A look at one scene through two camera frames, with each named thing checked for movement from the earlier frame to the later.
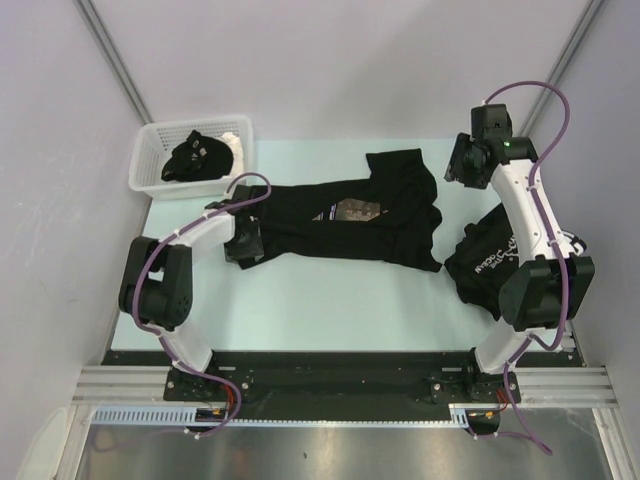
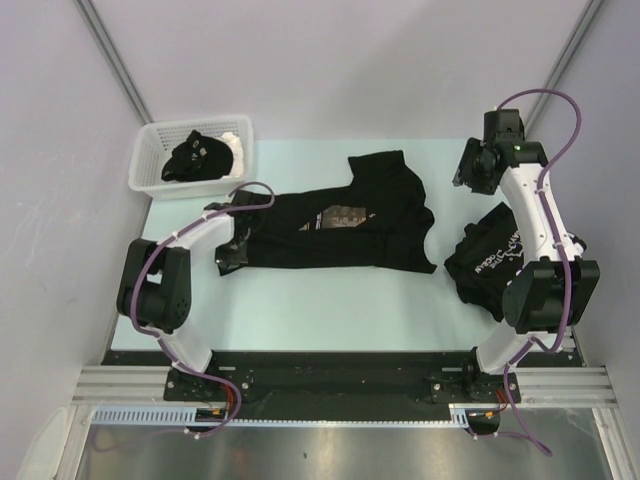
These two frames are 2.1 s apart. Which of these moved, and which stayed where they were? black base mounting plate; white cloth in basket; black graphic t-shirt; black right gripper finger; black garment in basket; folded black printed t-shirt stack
Moved: black right gripper finger; black graphic t-shirt
Stayed: black garment in basket; black base mounting plate; folded black printed t-shirt stack; white cloth in basket
